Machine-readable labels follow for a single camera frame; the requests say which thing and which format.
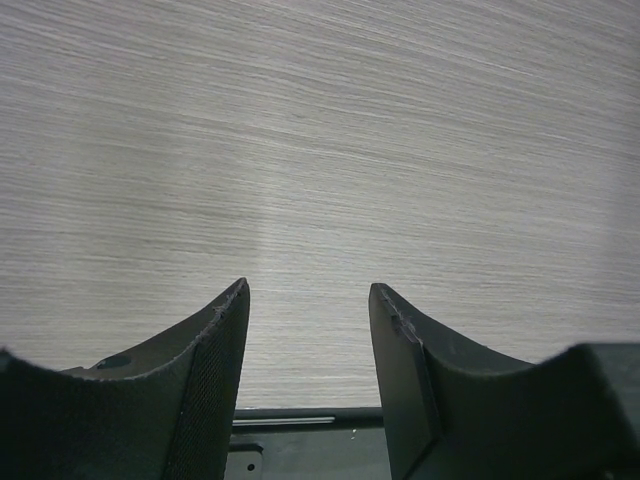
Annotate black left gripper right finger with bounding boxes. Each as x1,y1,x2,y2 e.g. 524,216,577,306
369,283,639,479

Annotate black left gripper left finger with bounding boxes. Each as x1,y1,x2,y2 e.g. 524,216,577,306
1,279,250,479

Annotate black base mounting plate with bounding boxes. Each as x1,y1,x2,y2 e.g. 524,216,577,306
225,407,391,480

